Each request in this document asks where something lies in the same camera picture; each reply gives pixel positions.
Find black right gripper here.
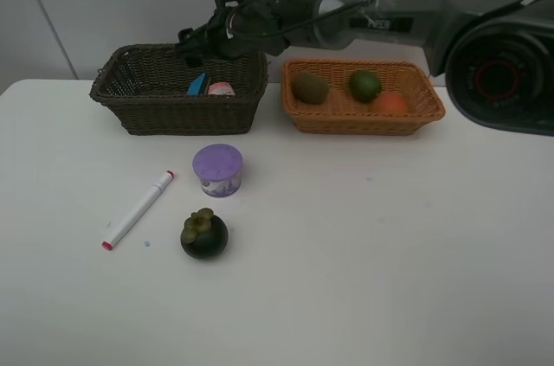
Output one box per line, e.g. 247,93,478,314
176,0,336,67

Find blue whiteboard eraser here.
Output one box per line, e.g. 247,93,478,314
186,73,211,96

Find pink bottle white cap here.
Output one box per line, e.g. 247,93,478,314
208,82,235,96

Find brown kiwi fruit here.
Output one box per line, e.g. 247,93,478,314
291,71,329,105

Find green avocado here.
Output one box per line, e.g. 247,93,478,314
349,70,382,103

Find orange round fruit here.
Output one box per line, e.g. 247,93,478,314
371,92,409,115

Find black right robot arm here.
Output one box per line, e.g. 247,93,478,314
176,0,553,136

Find dark brown wicker basket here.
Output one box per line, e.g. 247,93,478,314
90,44,267,136

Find purple lid air freshener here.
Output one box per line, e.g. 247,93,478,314
192,144,243,197

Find white marker red caps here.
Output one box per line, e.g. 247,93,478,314
101,170,175,251

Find orange wicker basket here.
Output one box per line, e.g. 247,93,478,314
280,59,445,135

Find dark purple mangosteen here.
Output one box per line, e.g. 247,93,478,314
180,208,229,260

